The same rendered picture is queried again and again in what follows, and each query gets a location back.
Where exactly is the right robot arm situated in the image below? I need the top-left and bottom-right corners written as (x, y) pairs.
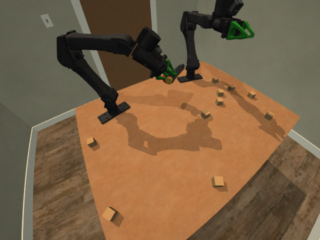
top-left (56, 26), bottom-right (163, 124)

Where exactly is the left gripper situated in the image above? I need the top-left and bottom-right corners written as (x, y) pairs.
top-left (219, 20), bottom-right (255, 40)

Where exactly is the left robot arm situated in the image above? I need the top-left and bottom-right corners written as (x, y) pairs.
top-left (177, 0), bottom-right (244, 83)

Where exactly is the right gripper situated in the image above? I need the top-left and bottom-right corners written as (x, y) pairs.
top-left (143, 53), bottom-right (177, 80)

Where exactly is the small tan block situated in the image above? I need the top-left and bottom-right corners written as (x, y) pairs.
top-left (86, 137), bottom-right (97, 148)
top-left (211, 176), bottom-right (224, 188)
top-left (216, 89), bottom-right (224, 97)
top-left (102, 206), bottom-right (118, 222)
top-left (200, 109), bottom-right (210, 119)
top-left (264, 111), bottom-right (274, 121)
top-left (227, 84), bottom-right (235, 92)
top-left (247, 91), bottom-right (256, 99)
top-left (212, 77), bottom-right (219, 84)
top-left (215, 98), bottom-right (224, 106)

